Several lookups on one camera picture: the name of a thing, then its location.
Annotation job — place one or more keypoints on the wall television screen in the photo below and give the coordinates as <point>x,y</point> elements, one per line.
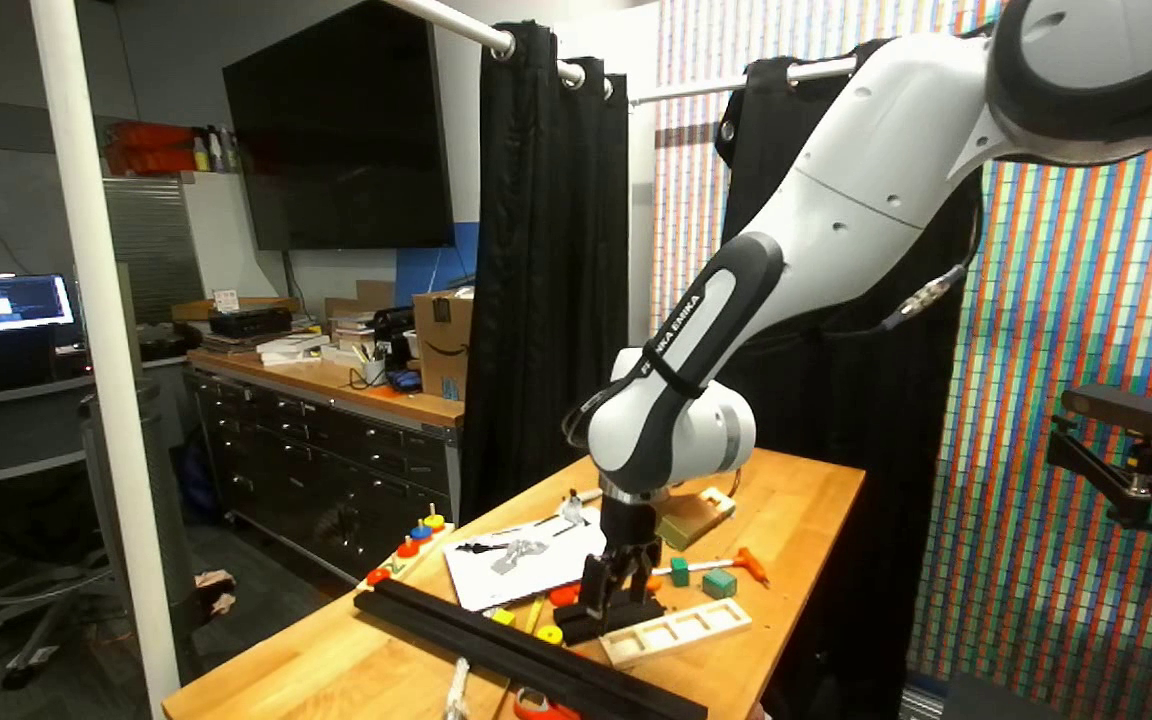
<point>341,133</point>

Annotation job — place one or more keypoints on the black curtain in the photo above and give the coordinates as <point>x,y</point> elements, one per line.
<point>555,261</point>

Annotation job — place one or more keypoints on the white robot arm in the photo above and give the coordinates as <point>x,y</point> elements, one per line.
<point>1053,83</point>

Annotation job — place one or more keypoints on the orange handled T wrench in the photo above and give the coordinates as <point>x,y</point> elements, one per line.
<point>743,559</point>

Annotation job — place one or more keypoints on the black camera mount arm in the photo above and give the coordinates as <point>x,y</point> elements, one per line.
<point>1128,480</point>

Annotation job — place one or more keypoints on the computer monitor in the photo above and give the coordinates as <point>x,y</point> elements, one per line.
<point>35,303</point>

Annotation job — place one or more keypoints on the white vertical pole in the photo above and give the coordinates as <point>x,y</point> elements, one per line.
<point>88,233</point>

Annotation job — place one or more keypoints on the cardboard box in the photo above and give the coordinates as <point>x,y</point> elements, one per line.
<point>442,343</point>

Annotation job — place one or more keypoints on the green block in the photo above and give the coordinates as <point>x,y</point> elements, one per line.
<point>716,587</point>
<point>683,575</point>

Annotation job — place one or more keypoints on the white clipboard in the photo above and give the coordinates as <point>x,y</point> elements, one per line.
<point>522,560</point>

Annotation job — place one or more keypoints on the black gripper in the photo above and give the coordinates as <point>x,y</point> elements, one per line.
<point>629,553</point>

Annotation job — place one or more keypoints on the wrist camera orange box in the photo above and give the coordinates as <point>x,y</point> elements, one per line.
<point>686,518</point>

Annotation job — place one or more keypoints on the long black rail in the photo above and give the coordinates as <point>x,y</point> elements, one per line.
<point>565,677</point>

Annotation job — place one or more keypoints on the white slotted tray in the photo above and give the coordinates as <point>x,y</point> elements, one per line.
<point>672,629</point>

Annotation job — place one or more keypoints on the black drawer cabinet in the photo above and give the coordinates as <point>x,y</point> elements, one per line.
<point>320,477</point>

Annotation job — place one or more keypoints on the short black rail piece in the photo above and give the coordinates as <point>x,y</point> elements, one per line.
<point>580,621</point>

